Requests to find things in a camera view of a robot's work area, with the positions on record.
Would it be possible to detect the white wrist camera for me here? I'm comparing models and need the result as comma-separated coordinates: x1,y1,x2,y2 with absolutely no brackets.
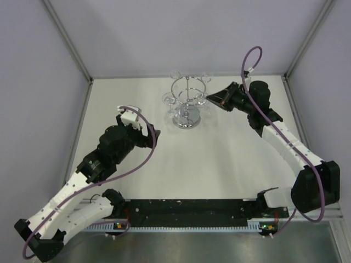
241,67,254,79
117,106,141,130

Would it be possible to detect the clear wine glass taken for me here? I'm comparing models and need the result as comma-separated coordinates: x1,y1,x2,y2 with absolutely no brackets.
195,93,217,122

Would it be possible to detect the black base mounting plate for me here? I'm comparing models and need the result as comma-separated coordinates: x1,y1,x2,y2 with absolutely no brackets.
123,199,289,227

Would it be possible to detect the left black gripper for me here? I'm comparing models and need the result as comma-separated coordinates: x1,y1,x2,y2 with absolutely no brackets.
114,115,160,164

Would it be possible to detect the light blue slotted cable duct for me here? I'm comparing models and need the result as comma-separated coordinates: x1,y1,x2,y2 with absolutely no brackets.
82,221,262,233

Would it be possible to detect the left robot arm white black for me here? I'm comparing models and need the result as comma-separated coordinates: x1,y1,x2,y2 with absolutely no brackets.
14,110,161,262

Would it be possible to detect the left aluminium frame post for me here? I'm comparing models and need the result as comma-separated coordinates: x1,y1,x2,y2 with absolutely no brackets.
40,0,93,83

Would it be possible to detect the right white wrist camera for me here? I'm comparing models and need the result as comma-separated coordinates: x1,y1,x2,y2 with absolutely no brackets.
241,67,254,79

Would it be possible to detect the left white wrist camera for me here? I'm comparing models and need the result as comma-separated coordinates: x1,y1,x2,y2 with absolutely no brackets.
117,106,141,130

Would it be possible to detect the right aluminium frame post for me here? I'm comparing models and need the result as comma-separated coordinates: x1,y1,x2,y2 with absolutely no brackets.
284,0,336,79

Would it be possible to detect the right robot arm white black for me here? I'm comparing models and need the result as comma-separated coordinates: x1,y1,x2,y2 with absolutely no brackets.
206,81,340,217

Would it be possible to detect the chrome wine glass rack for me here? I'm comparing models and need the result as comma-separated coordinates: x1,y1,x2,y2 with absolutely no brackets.
171,76,207,129

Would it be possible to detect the aluminium frame post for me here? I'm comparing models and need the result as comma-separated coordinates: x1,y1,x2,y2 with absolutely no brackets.
284,0,336,79
40,0,93,83

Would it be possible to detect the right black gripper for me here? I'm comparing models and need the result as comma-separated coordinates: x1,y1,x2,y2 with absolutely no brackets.
206,82,254,115

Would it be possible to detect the clear wine glass back left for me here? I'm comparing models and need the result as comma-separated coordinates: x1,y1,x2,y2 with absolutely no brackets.
169,71,182,80

